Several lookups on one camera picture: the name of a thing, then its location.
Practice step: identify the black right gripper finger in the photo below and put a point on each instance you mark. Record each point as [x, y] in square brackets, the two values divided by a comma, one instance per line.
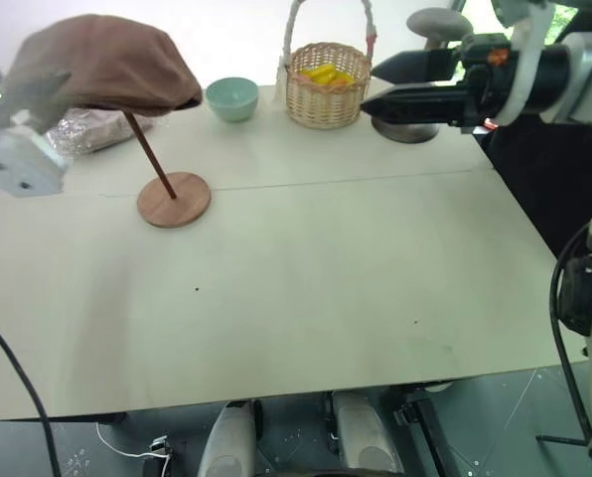
[415, 64]
[415, 104]

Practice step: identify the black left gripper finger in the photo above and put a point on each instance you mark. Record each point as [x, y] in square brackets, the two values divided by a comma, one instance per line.
[45, 94]

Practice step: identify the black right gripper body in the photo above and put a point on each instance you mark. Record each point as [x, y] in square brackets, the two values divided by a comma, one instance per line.
[485, 89]

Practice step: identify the brown cap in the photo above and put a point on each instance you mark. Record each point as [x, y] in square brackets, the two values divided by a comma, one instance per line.
[107, 64]

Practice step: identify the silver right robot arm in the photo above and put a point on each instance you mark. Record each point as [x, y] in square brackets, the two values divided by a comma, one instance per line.
[586, 74]

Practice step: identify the grey mushroom-shaped stand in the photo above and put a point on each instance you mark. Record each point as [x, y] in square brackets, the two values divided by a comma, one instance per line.
[437, 22]

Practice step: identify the wooden hat stand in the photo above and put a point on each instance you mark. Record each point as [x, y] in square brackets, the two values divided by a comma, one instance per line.
[174, 201]

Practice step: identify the clear plastic bag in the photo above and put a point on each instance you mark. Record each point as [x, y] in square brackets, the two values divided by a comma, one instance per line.
[102, 129]

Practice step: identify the yellow items in basket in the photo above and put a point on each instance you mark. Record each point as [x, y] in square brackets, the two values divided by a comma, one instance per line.
[323, 74]

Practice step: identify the mint green bowl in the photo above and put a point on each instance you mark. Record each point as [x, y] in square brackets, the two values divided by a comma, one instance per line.
[232, 99]

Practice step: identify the grey rounded shape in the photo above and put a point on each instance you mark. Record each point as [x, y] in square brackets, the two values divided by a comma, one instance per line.
[365, 437]
[229, 442]

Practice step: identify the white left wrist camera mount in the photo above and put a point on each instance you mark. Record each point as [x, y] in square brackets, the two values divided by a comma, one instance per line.
[15, 166]

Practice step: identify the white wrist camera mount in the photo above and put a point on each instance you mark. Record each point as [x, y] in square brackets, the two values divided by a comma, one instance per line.
[15, 166]
[527, 64]

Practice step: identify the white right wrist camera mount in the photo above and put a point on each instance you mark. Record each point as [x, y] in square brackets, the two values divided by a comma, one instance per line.
[527, 64]

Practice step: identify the black table frame bar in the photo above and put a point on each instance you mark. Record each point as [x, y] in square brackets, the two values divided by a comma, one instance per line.
[427, 432]

